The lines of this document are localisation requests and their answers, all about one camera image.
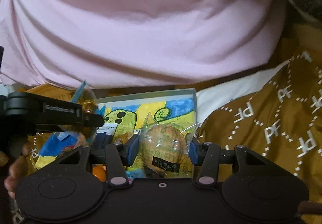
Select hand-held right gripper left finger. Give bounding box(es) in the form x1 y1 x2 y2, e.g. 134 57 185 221
38 135 140 188

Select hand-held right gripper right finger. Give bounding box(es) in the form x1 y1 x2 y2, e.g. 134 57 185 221
187 136 295 187

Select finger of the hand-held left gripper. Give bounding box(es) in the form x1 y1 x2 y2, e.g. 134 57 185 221
82 113 105 128

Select gold coin candy bag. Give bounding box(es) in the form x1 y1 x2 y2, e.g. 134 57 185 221
70 80 100 144

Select dark blue snack packet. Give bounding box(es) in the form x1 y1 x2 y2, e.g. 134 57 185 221
92 123 119 150

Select round cookie black-label packet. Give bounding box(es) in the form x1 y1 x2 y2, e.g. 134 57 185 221
139 112 202 179

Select small orange ball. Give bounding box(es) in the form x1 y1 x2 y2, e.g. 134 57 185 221
92 166 106 181

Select grey shallow tray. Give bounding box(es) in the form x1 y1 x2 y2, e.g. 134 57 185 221
33 88 198 181

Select person's left hand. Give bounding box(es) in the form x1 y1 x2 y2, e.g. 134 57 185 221
4 142 32 199

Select dinosaur crayon drawing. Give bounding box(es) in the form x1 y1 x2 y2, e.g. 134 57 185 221
34 98 195 179

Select brown multicolour printed blanket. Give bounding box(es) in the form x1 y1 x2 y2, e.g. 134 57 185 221
10 50 322 224

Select pink bed sheet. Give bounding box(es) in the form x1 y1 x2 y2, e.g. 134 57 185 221
0 0 292 90

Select wooden bed frame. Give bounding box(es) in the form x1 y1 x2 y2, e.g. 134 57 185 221
25 83 76 100

